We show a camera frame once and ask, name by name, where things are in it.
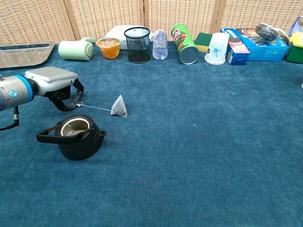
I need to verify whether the green yellow sponge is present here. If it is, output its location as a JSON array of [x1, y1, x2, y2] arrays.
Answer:
[[193, 32, 214, 53]]

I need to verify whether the black mesh pen holder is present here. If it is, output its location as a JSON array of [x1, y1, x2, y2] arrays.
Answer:
[[124, 26, 152, 64]]

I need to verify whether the clear plastic water bottle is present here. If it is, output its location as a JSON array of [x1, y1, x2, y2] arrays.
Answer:
[[152, 29, 169, 61]]

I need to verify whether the green chips can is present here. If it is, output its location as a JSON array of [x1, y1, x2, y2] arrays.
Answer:
[[171, 23, 200, 65]]

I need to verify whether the wicker folding screen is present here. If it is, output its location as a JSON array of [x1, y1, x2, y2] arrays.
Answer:
[[0, 0, 303, 45]]

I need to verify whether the white soft package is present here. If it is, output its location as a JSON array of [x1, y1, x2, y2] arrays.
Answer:
[[104, 25, 154, 51]]

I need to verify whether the dark round wrapped package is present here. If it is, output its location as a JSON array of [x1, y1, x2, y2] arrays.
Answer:
[[254, 23, 281, 41]]

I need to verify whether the white paper cup blue flower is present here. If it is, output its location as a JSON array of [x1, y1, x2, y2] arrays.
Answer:
[[204, 32, 230, 66]]

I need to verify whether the pale purple bag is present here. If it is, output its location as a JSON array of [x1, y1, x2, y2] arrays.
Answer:
[[288, 15, 303, 37]]

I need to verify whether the small blue cookie box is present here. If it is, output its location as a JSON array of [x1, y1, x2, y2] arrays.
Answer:
[[220, 27, 250, 66]]

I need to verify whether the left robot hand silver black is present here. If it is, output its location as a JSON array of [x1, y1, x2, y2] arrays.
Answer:
[[24, 66, 85, 112]]

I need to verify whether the large blue cookie box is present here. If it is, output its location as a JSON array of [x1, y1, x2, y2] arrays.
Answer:
[[235, 28, 290, 62]]

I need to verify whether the pyramid tea bag with string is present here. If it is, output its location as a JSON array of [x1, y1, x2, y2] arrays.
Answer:
[[71, 95, 128, 118]]

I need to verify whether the beige object behind boxes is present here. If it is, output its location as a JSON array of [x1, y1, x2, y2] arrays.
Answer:
[[274, 27, 290, 43]]

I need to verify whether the silver metal tray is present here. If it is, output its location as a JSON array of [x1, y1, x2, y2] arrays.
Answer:
[[0, 42, 55, 69]]

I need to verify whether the black teapot with handle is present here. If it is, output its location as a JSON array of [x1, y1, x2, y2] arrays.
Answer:
[[36, 113, 107, 161]]

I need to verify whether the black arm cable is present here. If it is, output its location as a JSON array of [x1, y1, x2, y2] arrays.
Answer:
[[0, 105, 20, 131]]

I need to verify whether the blue table cloth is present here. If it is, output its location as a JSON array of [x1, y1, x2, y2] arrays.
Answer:
[[0, 40, 303, 227]]

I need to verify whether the green container yellow lid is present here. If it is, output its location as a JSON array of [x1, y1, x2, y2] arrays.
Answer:
[[285, 31, 303, 64]]

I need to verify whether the orange jelly cup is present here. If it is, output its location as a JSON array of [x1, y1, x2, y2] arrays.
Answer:
[[96, 37, 122, 60]]

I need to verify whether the light green mug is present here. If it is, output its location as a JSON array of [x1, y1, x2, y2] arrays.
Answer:
[[58, 37, 97, 61]]

